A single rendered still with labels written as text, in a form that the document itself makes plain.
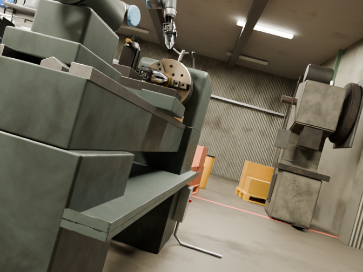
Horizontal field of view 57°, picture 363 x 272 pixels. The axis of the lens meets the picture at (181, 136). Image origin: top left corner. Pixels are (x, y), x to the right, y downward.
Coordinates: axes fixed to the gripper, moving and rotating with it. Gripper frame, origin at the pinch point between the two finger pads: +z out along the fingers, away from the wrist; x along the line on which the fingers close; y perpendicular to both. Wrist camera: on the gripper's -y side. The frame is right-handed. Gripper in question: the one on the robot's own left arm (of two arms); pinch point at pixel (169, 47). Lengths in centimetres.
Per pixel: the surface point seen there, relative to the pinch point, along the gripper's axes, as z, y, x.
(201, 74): 17.2, -3.7, 21.1
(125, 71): 34, 71, -7
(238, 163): 101, -870, 69
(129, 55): 25, 67, -6
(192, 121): 49, -3, 16
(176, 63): 14.5, 12.5, 7.2
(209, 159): 81, -409, 4
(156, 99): 48, 84, 11
